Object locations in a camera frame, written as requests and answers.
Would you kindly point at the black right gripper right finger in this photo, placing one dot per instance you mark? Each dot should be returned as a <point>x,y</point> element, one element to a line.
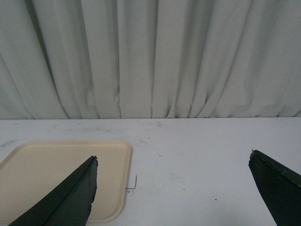
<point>279,187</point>

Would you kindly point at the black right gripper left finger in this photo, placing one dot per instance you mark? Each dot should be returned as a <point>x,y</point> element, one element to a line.
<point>68,204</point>

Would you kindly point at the beige square plate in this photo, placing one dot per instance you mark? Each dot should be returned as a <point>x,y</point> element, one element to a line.
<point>33,169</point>

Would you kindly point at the white pleated curtain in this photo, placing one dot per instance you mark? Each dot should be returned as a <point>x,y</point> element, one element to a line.
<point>120,59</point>

